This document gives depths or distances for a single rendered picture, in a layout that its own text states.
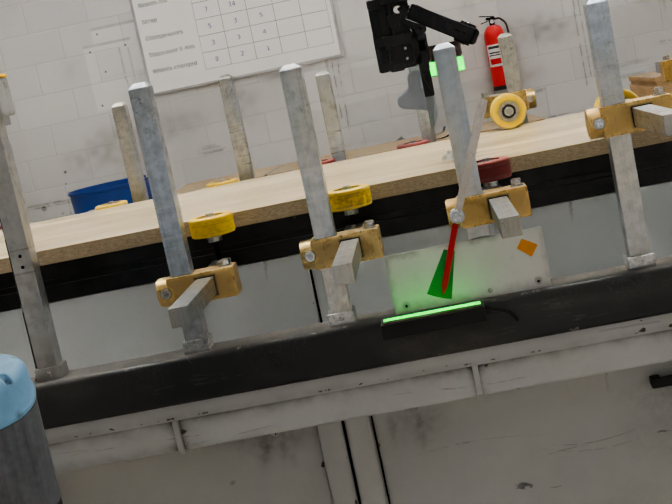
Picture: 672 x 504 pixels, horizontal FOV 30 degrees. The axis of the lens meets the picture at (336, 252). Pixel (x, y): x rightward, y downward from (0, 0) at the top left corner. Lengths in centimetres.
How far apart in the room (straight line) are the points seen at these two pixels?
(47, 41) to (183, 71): 102
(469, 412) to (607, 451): 27
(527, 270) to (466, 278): 10
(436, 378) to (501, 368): 11
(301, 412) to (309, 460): 28
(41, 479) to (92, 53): 805
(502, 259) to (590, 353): 23
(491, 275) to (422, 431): 45
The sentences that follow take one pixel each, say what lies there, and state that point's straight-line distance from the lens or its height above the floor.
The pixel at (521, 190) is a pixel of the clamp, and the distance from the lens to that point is 206.
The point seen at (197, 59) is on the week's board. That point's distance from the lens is 926.
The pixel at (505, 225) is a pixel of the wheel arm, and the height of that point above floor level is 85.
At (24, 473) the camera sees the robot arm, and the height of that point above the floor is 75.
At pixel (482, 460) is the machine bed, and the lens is 242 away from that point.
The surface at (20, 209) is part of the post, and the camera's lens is 217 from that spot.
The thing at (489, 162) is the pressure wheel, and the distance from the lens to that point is 218.
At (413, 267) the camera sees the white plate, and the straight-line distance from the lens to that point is 207.
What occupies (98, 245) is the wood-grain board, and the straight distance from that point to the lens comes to 234.
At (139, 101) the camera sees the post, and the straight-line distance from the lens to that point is 209.
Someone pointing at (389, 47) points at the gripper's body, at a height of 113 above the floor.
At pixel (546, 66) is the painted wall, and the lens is 926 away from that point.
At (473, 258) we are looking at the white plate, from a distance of 207.
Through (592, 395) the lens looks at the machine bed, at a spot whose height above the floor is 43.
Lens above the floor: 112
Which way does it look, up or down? 8 degrees down
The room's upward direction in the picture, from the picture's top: 12 degrees counter-clockwise
